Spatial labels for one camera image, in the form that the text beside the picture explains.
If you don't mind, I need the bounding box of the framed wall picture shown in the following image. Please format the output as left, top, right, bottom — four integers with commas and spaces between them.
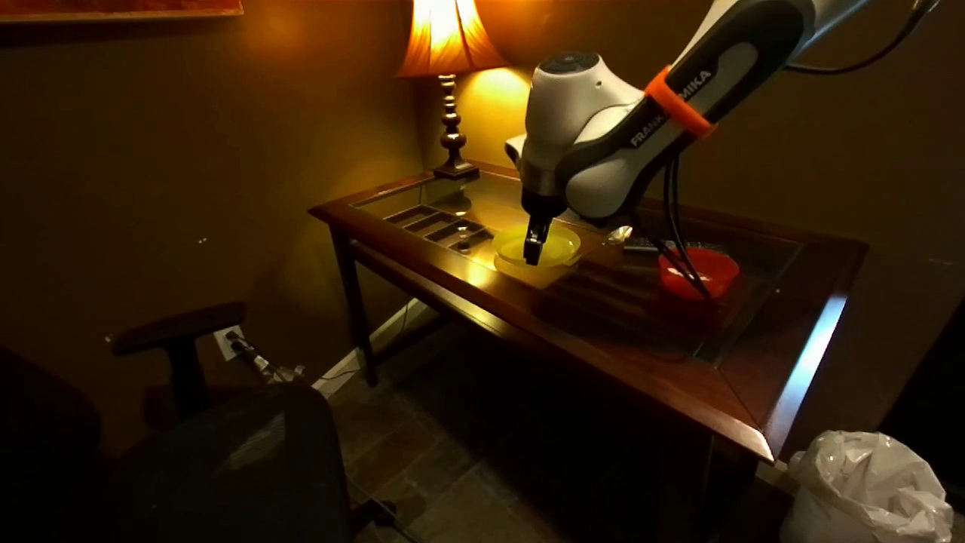
0, 0, 248, 25

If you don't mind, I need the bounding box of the white trash bag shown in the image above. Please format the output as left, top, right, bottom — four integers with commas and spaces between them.
779, 429, 959, 543

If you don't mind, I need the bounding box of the table lamp with orange shade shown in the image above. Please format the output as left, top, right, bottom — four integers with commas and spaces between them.
396, 0, 514, 183

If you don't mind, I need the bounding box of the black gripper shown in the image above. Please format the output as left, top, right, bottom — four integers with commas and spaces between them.
516, 183, 574, 269

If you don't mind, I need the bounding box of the dark wooden glass-top table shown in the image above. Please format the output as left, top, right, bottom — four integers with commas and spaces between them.
307, 163, 874, 543

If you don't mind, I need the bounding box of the black office chair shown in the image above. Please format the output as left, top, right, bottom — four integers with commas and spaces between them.
0, 298, 356, 543

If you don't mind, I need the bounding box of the white wall outlet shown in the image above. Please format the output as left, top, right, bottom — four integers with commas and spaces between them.
210, 323, 251, 366

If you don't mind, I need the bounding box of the orange plastic bowl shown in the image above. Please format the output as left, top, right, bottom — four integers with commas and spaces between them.
654, 243, 746, 308

